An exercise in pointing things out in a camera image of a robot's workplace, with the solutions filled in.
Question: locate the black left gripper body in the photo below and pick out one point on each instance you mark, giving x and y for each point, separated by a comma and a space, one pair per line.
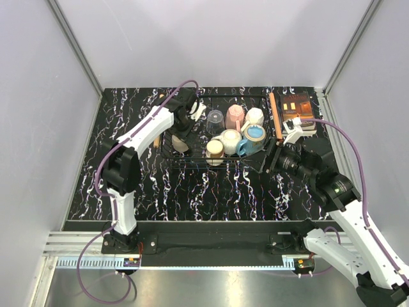
181, 130

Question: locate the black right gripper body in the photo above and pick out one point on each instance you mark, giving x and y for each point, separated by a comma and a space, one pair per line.
289, 162

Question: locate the beige cup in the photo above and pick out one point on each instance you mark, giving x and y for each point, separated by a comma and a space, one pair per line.
179, 145

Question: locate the blue butterfly mug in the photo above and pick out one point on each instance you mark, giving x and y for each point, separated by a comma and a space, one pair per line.
252, 140

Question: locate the clear drinking glass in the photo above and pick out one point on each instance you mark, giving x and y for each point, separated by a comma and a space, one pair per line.
215, 122

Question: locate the speckled cream mug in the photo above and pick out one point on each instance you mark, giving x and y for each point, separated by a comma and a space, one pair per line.
230, 138

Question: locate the small brown rimmed cup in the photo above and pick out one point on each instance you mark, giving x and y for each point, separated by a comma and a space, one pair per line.
214, 152

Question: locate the white faceted mug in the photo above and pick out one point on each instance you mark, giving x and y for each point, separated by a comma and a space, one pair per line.
254, 116

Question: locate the pink faceted mug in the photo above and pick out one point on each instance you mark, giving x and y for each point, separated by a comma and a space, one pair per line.
235, 117

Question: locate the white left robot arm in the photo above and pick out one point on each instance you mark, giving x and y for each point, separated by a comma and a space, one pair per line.
119, 172

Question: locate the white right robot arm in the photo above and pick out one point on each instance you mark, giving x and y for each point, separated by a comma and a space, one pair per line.
378, 274

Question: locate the paperback book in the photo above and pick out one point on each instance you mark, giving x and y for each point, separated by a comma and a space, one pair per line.
297, 105

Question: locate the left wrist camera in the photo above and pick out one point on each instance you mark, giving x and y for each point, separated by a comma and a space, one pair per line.
198, 109

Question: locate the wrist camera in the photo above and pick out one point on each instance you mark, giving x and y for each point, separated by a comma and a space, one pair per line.
198, 109
294, 131

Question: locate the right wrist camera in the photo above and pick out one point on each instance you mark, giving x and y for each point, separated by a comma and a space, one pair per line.
294, 131

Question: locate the black wire dish rack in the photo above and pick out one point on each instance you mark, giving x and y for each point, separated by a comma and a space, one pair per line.
198, 137

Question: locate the right wooden rack handle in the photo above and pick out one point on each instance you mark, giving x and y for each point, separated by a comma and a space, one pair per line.
275, 115

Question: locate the aluminium frame post left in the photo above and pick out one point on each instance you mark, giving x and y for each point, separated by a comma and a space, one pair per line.
73, 42

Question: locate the aluminium frame post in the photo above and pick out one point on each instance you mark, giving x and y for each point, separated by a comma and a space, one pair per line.
363, 24
73, 42

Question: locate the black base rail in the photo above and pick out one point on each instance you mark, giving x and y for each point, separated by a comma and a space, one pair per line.
183, 244

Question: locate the aluminium frame post right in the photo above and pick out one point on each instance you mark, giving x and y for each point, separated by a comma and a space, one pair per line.
363, 24

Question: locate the aluminium front frame rail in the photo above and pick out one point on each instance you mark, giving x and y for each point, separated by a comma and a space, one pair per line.
198, 269

